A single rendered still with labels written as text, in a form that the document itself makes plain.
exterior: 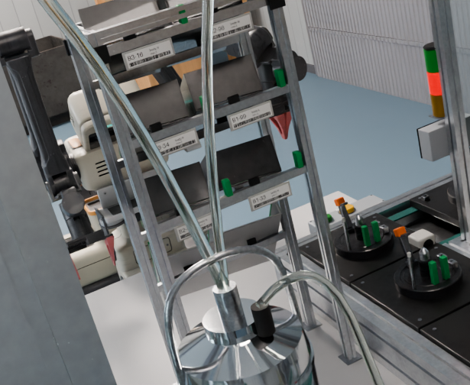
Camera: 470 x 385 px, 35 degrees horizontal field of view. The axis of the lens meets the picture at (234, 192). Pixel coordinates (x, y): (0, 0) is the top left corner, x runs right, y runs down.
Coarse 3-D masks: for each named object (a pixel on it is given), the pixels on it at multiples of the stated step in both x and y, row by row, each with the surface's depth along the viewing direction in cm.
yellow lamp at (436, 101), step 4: (432, 96) 163; (436, 96) 162; (440, 96) 161; (432, 100) 163; (436, 100) 162; (440, 100) 162; (432, 104) 164; (436, 104) 162; (440, 104) 162; (432, 108) 165; (436, 108) 163; (440, 108) 162; (436, 112) 163; (440, 112) 163; (444, 112) 162; (436, 116) 164; (440, 116) 163; (444, 116) 163
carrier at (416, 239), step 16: (352, 224) 192; (368, 224) 185; (384, 224) 188; (336, 240) 182; (352, 240) 180; (368, 240) 175; (384, 240) 176; (416, 240) 173; (432, 240) 173; (304, 256) 185; (320, 256) 180; (336, 256) 179; (352, 256) 175; (368, 256) 174; (384, 256) 173; (400, 256) 171; (352, 272) 170; (368, 272) 168
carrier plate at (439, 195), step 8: (448, 184) 200; (424, 192) 199; (432, 192) 198; (440, 192) 196; (416, 200) 196; (432, 200) 194; (440, 200) 192; (448, 200) 191; (416, 208) 196; (424, 208) 192; (432, 208) 190; (440, 208) 188; (448, 208) 188; (456, 208) 186; (440, 216) 187; (448, 216) 184; (456, 216) 182; (456, 224) 182
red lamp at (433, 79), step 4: (428, 76) 161; (432, 76) 160; (436, 76) 160; (428, 80) 162; (432, 80) 161; (436, 80) 160; (432, 84) 161; (436, 84) 160; (432, 88) 162; (436, 88) 161; (440, 88) 160; (432, 92) 162; (436, 92) 161; (440, 92) 161
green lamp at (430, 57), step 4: (424, 52) 160; (428, 52) 158; (432, 52) 158; (424, 56) 160; (428, 56) 159; (432, 56) 158; (428, 60) 159; (432, 60) 159; (436, 60) 158; (428, 64) 160; (432, 64) 159; (436, 64) 158; (428, 68) 160; (432, 68) 159; (436, 68) 159; (428, 72) 161; (432, 72) 160; (436, 72) 159
